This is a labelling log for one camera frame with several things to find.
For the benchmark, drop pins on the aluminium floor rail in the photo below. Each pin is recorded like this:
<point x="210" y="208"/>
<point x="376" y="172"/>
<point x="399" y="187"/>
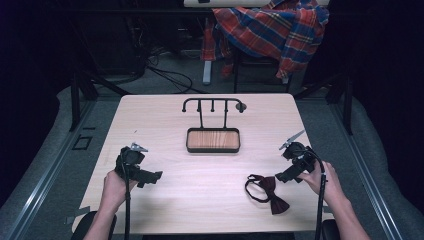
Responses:
<point x="50" y="166"/>
<point x="366" y="173"/>

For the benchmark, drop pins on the small grey round disc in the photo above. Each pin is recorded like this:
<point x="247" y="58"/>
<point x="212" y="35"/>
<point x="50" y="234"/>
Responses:
<point x="242" y="107"/>

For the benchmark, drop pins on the person's left hand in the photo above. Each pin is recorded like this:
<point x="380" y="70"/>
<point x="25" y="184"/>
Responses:
<point x="115" y="191"/>

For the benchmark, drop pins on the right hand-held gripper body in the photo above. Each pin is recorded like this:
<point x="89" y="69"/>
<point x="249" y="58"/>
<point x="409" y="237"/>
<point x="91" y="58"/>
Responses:
<point x="301" y="158"/>

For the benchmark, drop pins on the person's right hand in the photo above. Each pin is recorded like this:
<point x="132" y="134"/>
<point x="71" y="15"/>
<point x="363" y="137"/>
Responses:
<point x="328" y="183"/>

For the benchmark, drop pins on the black hook rack wooden tray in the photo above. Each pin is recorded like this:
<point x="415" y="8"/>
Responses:
<point x="213" y="140"/>

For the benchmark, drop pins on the black metal stand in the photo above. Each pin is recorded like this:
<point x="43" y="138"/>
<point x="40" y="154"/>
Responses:
<point x="75" y="100"/>
<point x="348" y="106"/>

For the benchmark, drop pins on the black chair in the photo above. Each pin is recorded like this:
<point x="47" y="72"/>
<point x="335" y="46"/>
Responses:
<point x="258" y="61"/>

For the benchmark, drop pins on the red blue plaid cloth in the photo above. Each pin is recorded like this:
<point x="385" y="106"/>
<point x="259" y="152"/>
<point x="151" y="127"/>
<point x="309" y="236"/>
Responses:
<point x="276" y="30"/>

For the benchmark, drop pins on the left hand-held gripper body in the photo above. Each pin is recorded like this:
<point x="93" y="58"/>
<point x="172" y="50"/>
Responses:
<point x="128" y="159"/>

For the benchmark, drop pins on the white table leg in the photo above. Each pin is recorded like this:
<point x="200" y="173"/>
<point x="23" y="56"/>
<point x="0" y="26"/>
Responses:
<point x="207" y="71"/>

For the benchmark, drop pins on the dark red bow tie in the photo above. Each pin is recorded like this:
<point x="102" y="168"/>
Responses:
<point x="275" y="198"/>

